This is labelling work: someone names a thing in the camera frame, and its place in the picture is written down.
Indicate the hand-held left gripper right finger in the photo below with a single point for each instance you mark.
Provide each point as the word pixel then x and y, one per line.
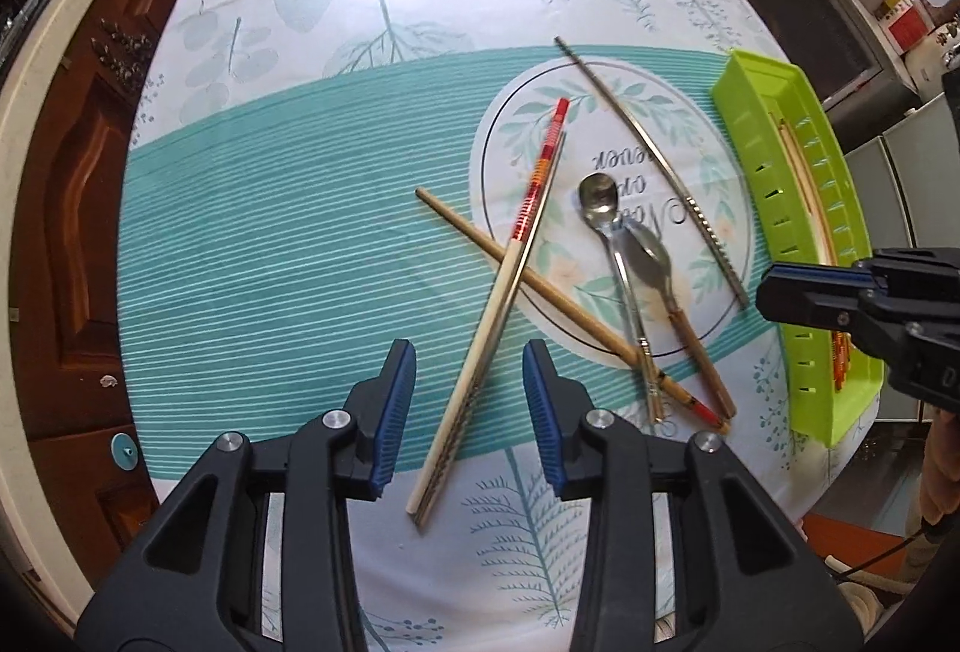
pixel 540 419

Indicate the small round steel spoon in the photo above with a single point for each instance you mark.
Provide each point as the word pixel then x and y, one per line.
pixel 598 198

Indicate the cream chopstick red patterned end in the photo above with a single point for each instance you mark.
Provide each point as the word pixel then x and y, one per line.
pixel 516 232

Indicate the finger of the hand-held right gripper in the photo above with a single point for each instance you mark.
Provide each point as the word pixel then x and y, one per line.
pixel 817 272
pixel 810 303

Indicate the leaf print tablecloth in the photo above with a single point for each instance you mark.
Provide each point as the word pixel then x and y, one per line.
pixel 262 247

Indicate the red box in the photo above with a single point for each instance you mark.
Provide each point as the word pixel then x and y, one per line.
pixel 907 26

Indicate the grey cabinet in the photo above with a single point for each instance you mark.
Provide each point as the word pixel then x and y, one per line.
pixel 900 165

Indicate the stainless steel chopstick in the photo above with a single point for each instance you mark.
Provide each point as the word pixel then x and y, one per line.
pixel 459 427
pixel 675 174

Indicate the person's right hand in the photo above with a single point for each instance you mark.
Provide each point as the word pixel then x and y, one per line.
pixel 941 472

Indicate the golden chopstick black band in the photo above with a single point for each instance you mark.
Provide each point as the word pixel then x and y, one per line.
pixel 814 187

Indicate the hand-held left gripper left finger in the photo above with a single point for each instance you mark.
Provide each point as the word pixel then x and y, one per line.
pixel 394 419

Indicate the brown chopstick red tip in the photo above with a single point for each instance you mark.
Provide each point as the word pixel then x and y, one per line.
pixel 465 227

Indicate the green plastic utensil tray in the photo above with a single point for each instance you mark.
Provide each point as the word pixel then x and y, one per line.
pixel 750 157

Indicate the blue round plastic cap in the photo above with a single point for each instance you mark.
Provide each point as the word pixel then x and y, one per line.
pixel 124 450

